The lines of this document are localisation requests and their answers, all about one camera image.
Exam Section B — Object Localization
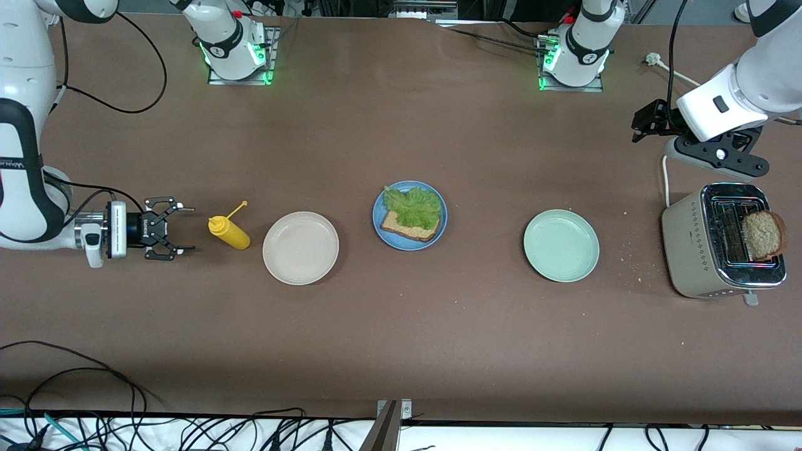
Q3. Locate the green lettuce leaf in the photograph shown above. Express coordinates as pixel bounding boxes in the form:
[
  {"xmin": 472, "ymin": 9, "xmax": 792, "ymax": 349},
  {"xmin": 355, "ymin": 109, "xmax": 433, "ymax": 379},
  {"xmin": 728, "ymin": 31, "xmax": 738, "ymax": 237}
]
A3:
[{"xmin": 383, "ymin": 185, "xmax": 444, "ymax": 232}]

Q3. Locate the yellow mustard squeeze bottle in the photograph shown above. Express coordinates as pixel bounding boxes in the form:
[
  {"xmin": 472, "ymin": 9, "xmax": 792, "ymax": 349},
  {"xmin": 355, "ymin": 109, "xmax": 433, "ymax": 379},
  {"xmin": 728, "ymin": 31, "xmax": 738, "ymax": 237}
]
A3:
[{"xmin": 208, "ymin": 200, "xmax": 251, "ymax": 251}]

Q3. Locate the black looping cable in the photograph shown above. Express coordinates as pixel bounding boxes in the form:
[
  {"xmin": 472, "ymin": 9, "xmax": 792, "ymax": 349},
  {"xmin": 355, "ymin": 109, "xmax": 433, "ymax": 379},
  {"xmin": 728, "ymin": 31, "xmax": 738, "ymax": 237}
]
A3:
[{"xmin": 0, "ymin": 341, "xmax": 148, "ymax": 451}]

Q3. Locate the beige round plate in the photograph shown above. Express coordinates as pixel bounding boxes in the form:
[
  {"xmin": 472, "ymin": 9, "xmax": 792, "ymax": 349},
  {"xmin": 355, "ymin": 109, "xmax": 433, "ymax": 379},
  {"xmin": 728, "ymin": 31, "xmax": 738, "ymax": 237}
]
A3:
[{"xmin": 263, "ymin": 211, "xmax": 340, "ymax": 286}]

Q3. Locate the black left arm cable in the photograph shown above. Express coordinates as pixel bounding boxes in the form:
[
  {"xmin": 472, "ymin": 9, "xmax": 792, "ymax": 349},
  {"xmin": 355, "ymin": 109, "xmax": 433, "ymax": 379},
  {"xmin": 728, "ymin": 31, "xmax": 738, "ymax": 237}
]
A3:
[{"xmin": 667, "ymin": 0, "xmax": 690, "ymax": 120}]

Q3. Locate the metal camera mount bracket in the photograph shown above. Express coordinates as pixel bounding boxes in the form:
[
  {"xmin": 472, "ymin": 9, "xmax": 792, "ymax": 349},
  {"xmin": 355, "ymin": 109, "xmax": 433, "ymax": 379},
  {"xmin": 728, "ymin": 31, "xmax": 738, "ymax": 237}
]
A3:
[{"xmin": 360, "ymin": 399, "xmax": 413, "ymax": 451}]

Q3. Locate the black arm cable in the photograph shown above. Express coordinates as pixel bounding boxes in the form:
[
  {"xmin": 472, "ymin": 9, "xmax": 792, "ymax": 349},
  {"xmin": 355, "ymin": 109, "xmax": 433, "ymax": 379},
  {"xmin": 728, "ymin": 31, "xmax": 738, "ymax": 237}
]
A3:
[
  {"xmin": 667, "ymin": 0, "xmax": 690, "ymax": 120},
  {"xmin": 44, "ymin": 11, "xmax": 168, "ymax": 217}
]

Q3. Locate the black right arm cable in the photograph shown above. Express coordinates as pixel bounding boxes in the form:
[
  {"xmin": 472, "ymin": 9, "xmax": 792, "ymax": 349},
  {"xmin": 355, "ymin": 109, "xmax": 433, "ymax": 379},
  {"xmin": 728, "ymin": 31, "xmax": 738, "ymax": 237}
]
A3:
[{"xmin": 44, "ymin": 11, "xmax": 168, "ymax": 217}]

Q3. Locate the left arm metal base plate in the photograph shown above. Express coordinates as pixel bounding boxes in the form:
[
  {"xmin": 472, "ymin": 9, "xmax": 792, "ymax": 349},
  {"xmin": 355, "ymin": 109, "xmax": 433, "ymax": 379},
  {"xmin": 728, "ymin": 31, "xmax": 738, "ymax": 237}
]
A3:
[{"xmin": 537, "ymin": 28, "xmax": 605, "ymax": 93}]

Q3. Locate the brown bread slice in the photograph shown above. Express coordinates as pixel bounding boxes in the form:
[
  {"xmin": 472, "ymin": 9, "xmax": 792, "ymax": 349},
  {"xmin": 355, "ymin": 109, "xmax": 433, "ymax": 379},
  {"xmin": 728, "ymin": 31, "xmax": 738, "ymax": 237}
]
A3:
[
  {"xmin": 380, "ymin": 210, "xmax": 440, "ymax": 244},
  {"xmin": 742, "ymin": 210, "xmax": 788, "ymax": 262}
]

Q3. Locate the light green round plate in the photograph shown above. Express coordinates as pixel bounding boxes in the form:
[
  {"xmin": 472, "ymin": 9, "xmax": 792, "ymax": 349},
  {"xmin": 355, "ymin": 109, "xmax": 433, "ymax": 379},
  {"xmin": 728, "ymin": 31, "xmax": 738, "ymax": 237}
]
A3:
[{"xmin": 523, "ymin": 209, "xmax": 600, "ymax": 283}]

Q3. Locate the blue round plate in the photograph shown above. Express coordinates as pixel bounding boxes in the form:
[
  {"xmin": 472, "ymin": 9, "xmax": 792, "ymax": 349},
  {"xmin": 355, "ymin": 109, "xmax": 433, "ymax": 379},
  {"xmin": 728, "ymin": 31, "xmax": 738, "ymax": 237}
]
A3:
[{"xmin": 372, "ymin": 180, "xmax": 449, "ymax": 252}]

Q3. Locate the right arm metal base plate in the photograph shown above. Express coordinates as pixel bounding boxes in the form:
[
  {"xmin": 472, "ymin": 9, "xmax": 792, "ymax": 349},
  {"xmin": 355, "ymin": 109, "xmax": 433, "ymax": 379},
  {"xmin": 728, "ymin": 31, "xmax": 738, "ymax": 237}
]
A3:
[{"xmin": 208, "ymin": 26, "xmax": 280, "ymax": 86}]

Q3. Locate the white toaster power cord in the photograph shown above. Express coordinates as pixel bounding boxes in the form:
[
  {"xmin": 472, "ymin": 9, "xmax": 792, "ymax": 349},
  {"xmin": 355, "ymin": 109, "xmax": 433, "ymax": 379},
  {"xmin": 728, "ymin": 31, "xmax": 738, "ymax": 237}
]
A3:
[{"xmin": 645, "ymin": 53, "xmax": 702, "ymax": 208}]

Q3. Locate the black cable bundle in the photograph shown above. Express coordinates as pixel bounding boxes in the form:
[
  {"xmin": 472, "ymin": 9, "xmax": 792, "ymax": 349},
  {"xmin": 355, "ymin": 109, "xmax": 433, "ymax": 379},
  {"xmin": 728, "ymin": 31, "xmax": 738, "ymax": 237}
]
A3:
[{"xmin": 94, "ymin": 407, "xmax": 377, "ymax": 451}]

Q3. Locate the beige chrome toaster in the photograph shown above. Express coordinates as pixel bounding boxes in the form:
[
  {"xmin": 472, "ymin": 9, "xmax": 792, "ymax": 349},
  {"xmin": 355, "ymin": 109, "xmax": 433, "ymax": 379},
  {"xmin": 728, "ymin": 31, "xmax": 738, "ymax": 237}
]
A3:
[{"xmin": 661, "ymin": 182, "xmax": 788, "ymax": 308}]

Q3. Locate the teal cable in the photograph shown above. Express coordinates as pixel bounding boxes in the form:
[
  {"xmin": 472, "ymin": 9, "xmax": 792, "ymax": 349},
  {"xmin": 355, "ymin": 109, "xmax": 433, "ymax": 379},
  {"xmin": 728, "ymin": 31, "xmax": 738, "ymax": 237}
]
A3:
[{"xmin": 0, "ymin": 407, "xmax": 90, "ymax": 451}]

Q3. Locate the black base supply cable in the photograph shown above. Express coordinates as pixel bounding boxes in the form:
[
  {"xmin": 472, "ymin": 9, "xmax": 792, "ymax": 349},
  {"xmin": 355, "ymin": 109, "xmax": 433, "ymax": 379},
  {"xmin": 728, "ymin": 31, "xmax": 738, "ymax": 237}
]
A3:
[{"xmin": 439, "ymin": 19, "xmax": 552, "ymax": 54}]

